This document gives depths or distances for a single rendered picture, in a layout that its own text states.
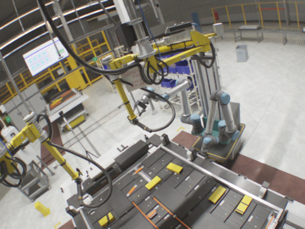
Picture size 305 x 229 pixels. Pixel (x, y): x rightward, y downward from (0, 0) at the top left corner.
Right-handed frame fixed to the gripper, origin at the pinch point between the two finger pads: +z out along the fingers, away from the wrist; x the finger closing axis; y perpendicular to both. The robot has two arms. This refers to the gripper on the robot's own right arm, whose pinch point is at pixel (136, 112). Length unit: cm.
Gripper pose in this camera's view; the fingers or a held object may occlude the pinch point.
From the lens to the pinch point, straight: 197.7
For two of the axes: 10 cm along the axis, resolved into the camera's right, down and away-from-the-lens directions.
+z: -5.1, 8.6, -0.7
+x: -6.5, -4.4, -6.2
